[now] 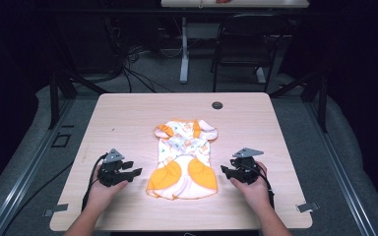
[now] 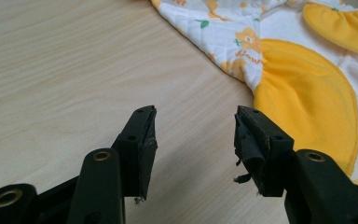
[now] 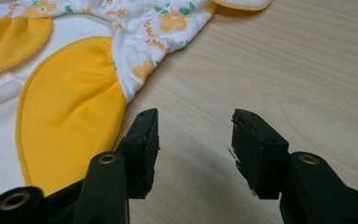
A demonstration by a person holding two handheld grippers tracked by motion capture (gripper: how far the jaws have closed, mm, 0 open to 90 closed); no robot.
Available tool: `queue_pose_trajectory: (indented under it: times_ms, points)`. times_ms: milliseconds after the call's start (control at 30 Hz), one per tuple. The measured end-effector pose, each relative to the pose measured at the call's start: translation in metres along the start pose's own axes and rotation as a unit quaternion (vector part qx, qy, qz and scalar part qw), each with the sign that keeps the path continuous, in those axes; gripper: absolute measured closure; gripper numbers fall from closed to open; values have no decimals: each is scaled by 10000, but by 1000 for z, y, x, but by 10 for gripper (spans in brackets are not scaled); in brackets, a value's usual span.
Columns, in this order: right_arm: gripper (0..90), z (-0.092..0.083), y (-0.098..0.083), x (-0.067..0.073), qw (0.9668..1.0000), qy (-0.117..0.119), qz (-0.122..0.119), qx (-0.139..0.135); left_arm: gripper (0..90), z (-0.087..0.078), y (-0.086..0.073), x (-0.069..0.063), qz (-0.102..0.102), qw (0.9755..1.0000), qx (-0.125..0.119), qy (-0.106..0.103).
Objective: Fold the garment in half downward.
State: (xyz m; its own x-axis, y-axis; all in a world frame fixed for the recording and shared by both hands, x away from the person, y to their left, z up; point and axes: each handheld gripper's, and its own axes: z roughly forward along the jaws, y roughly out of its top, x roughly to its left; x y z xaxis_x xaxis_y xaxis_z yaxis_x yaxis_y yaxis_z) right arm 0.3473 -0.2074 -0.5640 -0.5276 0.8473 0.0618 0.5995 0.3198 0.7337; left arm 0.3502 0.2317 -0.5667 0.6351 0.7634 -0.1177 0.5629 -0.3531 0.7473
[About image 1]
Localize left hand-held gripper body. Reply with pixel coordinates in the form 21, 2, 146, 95
96, 147, 136, 188

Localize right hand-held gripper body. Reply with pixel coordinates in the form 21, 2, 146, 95
228, 147, 265, 186

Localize person's left hand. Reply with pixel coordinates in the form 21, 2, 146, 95
86, 162, 129, 213

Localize person's right hand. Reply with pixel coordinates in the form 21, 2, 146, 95
230, 160, 274, 213

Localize orange and white baby garment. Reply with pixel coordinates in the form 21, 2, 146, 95
146, 119, 220, 202

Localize white desk leg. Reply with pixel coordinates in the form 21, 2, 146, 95
179, 17, 190, 85

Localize black folding chair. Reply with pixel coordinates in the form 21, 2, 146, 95
210, 12, 293, 93

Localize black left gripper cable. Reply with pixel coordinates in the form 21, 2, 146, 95
81, 152, 108, 211

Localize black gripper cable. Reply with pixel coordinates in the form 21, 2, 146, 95
257, 165, 276, 210
81, 152, 108, 211

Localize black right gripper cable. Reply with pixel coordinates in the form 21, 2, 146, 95
257, 165, 276, 210

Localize grey metal table bracket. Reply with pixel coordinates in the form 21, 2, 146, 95
42, 203, 70, 218
295, 201, 321, 213

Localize aluminium floor rail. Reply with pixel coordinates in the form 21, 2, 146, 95
303, 97, 378, 236
0, 97, 77, 236

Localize black floor cables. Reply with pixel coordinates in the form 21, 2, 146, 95
111, 19, 175, 94

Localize black metal stand frame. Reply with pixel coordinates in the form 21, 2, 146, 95
40, 19, 109, 131
269, 62, 330, 134

